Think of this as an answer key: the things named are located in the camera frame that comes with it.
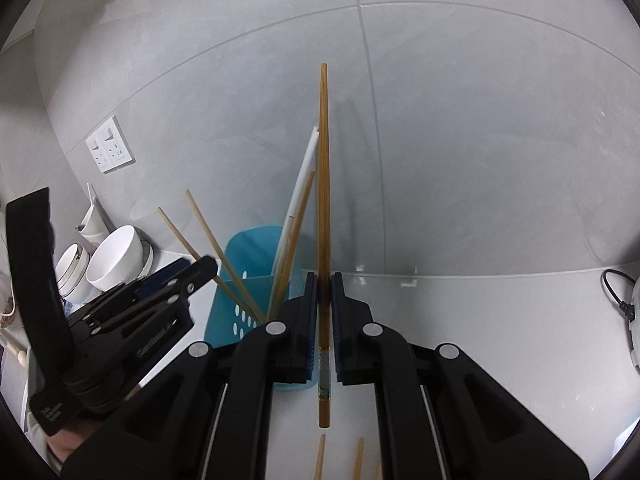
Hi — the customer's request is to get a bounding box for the patterned band wooden chopstick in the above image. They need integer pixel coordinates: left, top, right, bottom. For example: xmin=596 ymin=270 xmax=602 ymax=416
xmin=317 ymin=62 xmax=332 ymax=430

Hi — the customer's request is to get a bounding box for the striped rim white bowl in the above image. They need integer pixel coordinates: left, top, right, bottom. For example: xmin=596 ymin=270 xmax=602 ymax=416
xmin=55 ymin=243 xmax=91 ymax=292

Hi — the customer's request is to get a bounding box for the white wall socket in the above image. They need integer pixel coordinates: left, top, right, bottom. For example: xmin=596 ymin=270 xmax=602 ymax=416
xmin=85 ymin=127 xmax=121 ymax=175
xmin=100 ymin=116 xmax=136 ymax=169

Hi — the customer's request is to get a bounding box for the blue plastic utensil holder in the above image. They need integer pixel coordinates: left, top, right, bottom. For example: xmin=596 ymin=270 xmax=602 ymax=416
xmin=203 ymin=224 xmax=322 ymax=394

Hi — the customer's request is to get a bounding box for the large white bowl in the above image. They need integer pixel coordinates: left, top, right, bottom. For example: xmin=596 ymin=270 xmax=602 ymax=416
xmin=86 ymin=225 xmax=144 ymax=292

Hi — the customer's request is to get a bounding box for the group of wooden chopsticks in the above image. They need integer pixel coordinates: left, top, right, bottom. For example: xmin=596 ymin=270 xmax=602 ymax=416
xmin=157 ymin=170 xmax=366 ymax=480

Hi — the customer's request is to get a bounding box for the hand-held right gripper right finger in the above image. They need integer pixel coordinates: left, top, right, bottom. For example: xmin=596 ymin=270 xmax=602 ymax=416
xmin=330 ymin=272 xmax=589 ymax=480

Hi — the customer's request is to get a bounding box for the white bowl under striped bowl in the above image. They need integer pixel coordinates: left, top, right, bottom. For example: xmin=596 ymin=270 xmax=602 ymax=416
xmin=60 ymin=280 xmax=94 ymax=307

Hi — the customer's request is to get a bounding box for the white ceramic pitcher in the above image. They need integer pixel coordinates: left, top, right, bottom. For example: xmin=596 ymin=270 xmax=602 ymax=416
xmin=75 ymin=182 xmax=109 ymax=249

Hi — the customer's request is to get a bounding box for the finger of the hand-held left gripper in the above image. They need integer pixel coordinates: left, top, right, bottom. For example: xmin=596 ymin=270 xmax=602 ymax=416
xmin=136 ymin=258 xmax=194 ymax=294
xmin=89 ymin=255 xmax=219 ymax=334

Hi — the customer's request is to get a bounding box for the person's left hand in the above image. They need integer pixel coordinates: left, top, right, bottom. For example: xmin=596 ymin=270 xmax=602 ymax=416
xmin=46 ymin=411 xmax=109 ymax=459

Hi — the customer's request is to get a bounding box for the black power cable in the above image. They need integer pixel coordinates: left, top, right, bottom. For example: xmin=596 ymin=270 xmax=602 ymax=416
xmin=602 ymin=268 xmax=639 ymax=319

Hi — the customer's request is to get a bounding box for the white plastic chopstick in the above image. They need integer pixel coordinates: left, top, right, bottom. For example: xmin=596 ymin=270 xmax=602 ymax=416
xmin=284 ymin=126 xmax=319 ymax=261
xmin=286 ymin=127 xmax=321 ymax=261

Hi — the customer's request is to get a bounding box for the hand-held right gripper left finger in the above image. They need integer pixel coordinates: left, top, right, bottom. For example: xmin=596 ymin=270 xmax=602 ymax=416
xmin=60 ymin=272 xmax=320 ymax=480

